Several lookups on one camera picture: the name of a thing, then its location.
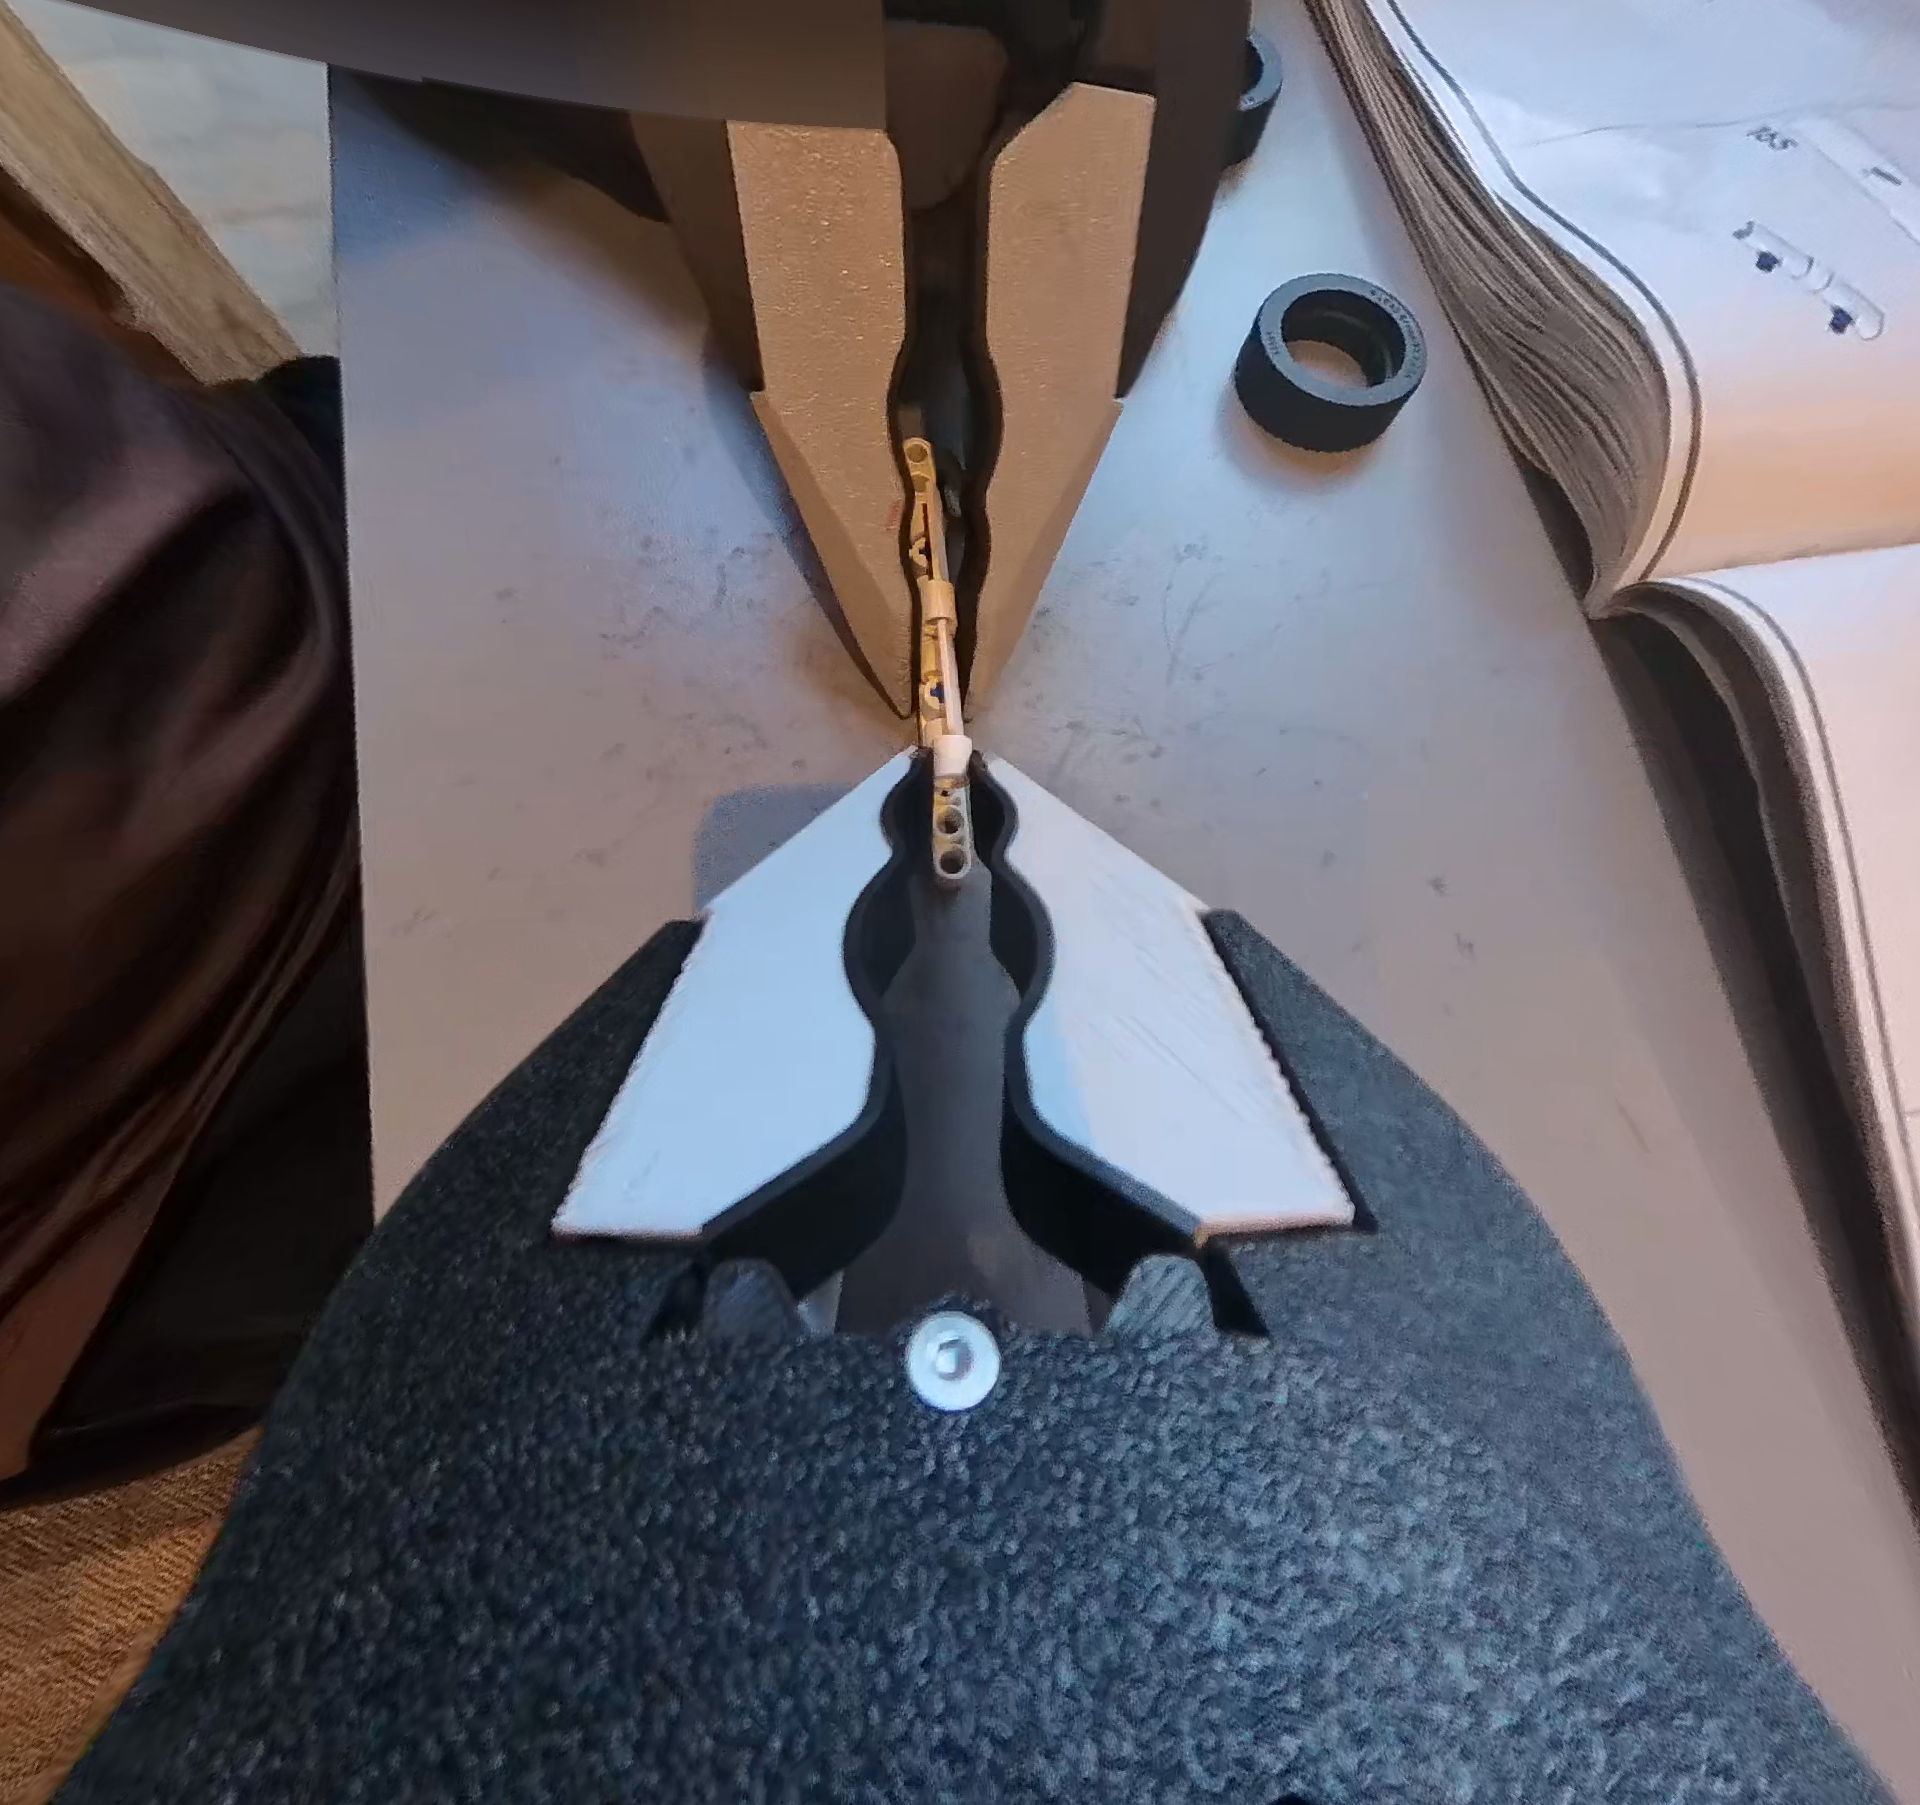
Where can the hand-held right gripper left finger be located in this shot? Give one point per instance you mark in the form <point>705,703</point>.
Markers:
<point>737,1086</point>

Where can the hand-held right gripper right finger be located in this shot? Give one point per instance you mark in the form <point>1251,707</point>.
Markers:
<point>1169,1070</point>

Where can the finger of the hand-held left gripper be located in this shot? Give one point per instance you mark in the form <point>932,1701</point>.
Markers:
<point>1049,277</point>
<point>819,306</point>

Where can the small white toy connector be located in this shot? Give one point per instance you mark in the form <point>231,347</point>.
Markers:
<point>953,761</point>

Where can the long white toy beam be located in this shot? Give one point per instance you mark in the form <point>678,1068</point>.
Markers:
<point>938,666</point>

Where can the grey desk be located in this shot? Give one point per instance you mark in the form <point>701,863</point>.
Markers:
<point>525,560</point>

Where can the narrow black rubber tyre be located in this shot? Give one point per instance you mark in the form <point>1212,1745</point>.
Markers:
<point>1260,97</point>

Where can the open white instruction booklet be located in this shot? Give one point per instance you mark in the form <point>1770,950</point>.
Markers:
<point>1576,36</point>

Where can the person's brown shirt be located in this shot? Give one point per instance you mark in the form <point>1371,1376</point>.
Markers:
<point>149,786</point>

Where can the wooden side panel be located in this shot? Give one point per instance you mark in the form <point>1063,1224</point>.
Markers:
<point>120,229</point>

